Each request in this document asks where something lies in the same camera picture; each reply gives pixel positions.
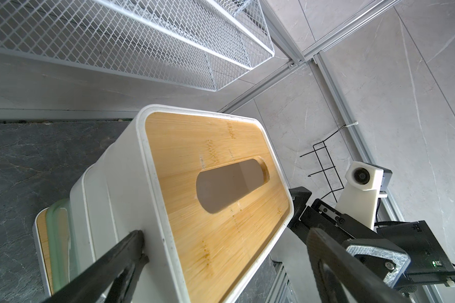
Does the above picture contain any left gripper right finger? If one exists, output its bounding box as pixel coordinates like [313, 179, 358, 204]
[306, 228, 411, 302]

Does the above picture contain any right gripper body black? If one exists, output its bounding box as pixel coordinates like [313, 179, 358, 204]
[299, 198, 455, 293]

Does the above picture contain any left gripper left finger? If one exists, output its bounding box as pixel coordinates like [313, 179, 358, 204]
[45, 230, 149, 302]

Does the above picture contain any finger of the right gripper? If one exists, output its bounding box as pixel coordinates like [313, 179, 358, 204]
[288, 186, 312, 235]

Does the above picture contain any green square tissue box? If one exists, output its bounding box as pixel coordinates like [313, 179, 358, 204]
[45, 199, 78, 294]

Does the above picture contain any bamboo-lid tissue box front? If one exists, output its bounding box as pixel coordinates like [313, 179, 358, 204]
[70, 164, 109, 275]

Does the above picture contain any large white bamboo-lid tissue box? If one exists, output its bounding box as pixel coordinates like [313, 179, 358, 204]
[32, 208, 54, 297]

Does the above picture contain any black wire hook rack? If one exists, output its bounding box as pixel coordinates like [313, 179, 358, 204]
[299, 125, 346, 204]

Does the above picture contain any white wire mesh basket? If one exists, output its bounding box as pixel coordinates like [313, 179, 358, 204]
[0, 1, 275, 92]

